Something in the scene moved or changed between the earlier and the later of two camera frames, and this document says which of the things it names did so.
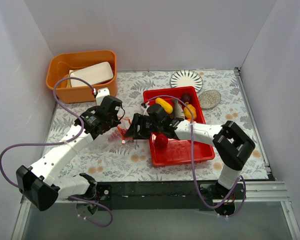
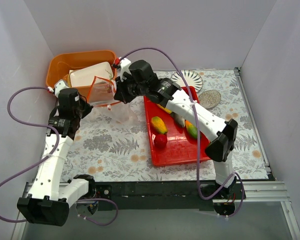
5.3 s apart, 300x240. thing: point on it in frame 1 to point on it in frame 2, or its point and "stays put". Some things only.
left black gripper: x=110 y=122 to x=84 y=108
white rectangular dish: x=96 y=73 stays put
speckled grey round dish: x=209 y=99 stays put
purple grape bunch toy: x=118 y=134 to x=109 y=86
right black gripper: x=142 y=127 to x=120 y=92
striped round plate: x=186 y=78 stays put
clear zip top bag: x=114 y=141 to x=102 y=93
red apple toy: x=161 y=141 stays put
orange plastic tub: x=59 y=65 stays put
